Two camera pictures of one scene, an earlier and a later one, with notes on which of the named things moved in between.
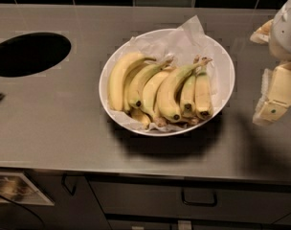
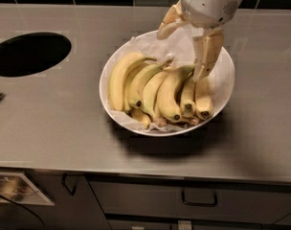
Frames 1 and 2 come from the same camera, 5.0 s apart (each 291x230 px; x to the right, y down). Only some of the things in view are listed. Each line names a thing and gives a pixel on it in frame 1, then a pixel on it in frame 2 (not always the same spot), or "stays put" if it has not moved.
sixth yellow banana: x=188 y=101 stays put
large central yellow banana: x=167 y=93 stays put
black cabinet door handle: x=63 y=183 stays put
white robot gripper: x=286 y=33 -> x=207 y=8
